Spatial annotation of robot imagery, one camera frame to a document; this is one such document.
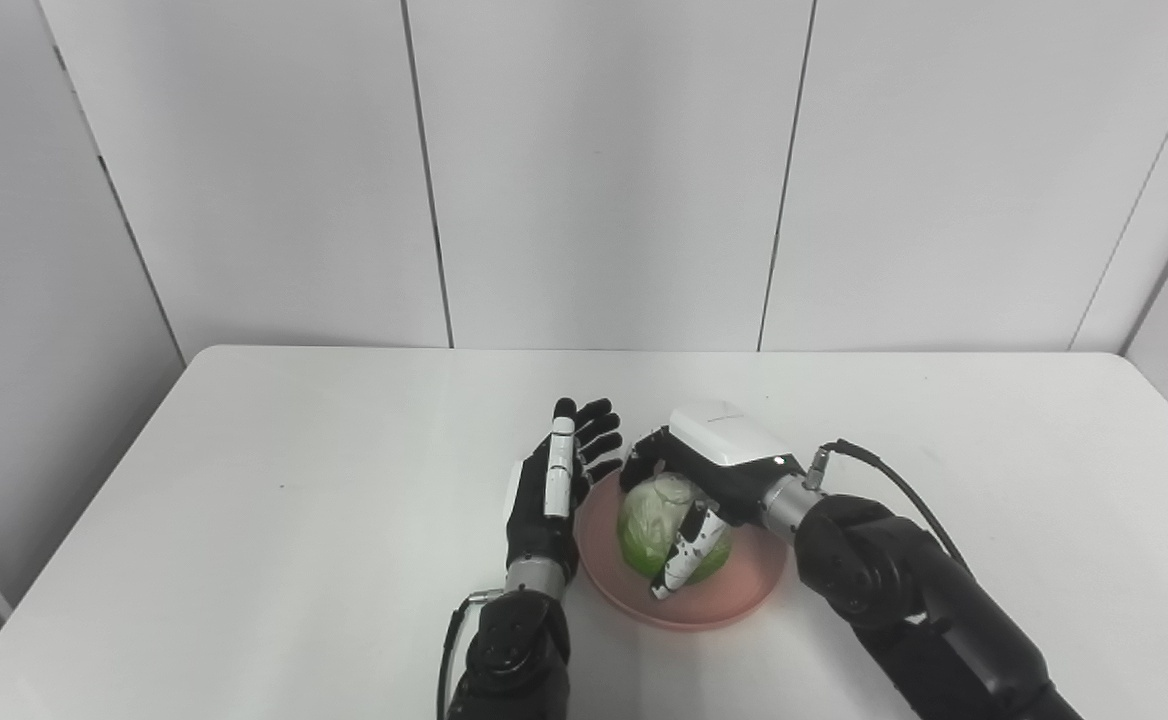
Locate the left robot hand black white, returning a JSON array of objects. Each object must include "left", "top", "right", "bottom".
[{"left": 502, "top": 397, "right": 624, "bottom": 567}]

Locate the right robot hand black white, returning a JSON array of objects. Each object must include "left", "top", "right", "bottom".
[{"left": 619, "top": 400, "right": 807, "bottom": 602}]

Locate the green white cabbage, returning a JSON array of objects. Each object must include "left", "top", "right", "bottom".
[{"left": 616, "top": 474, "right": 733, "bottom": 588}]

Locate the pink round plate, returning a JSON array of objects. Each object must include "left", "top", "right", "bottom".
[{"left": 574, "top": 470, "right": 793, "bottom": 632}]

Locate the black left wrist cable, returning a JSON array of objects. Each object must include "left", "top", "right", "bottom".
[{"left": 435, "top": 588, "right": 505, "bottom": 720}]

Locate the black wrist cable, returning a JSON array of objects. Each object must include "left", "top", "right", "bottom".
[
  {"left": 435, "top": 588, "right": 505, "bottom": 720},
  {"left": 804, "top": 439, "right": 973, "bottom": 576}
]

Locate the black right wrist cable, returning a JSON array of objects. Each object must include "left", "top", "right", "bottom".
[{"left": 804, "top": 439, "right": 973, "bottom": 576}]

